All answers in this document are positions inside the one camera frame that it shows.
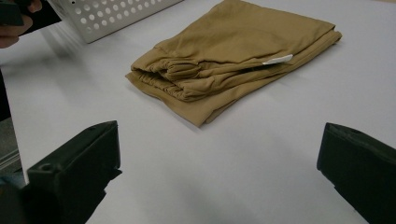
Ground white perforated basket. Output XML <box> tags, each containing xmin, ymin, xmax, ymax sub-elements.
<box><xmin>46</xmin><ymin>0</ymin><xmax>185</xmax><ymax>44</ymax></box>

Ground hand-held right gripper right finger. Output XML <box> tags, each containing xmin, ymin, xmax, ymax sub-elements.
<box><xmin>317</xmin><ymin>122</ymin><xmax>396</xmax><ymax>224</ymax></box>

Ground tan pants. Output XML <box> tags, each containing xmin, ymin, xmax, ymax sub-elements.
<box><xmin>125</xmin><ymin>0</ymin><xmax>343</xmax><ymax>128</ymax></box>

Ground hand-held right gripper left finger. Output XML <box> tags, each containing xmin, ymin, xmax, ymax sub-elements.
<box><xmin>21</xmin><ymin>120</ymin><xmax>123</xmax><ymax>224</ymax></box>

